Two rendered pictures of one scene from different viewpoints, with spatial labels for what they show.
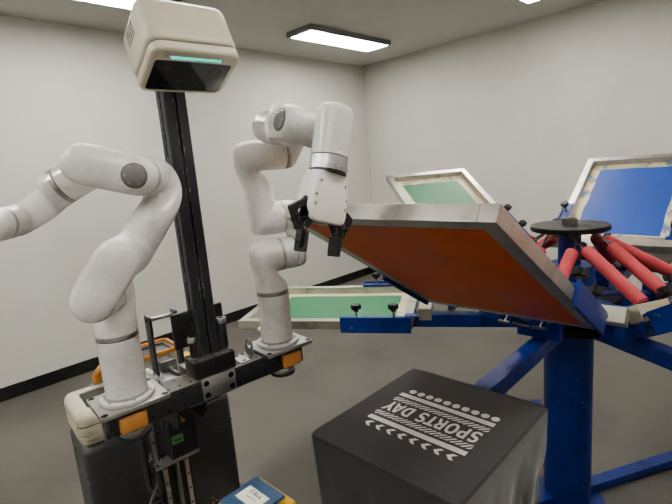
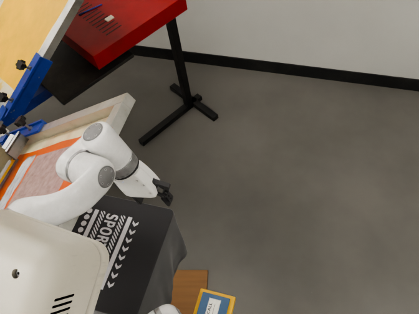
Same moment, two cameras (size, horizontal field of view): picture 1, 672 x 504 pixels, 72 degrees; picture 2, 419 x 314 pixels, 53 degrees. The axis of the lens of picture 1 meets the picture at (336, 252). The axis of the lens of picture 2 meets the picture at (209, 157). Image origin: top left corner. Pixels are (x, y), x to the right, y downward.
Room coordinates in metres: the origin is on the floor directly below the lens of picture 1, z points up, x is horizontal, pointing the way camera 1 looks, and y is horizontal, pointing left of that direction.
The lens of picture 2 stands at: (0.94, 0.63, 2.47)
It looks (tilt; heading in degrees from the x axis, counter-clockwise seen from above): 55 degrees down; 250
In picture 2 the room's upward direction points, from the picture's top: 10 degrees counter-clockwise
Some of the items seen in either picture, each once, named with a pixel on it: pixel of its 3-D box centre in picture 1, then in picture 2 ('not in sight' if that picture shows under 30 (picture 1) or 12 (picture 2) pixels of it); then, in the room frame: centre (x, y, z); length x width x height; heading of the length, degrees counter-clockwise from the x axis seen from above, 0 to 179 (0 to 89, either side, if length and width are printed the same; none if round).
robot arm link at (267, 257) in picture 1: (272, 265); not in sight; (1.35, 0.19, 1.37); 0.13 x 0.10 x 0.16; 118
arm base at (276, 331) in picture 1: (272, 316); not in sight; (1.35, 0.21, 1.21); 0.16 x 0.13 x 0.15; 40
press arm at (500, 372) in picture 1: (508, 372); not in sight; (1.51, -0.57, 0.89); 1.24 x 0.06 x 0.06; 135
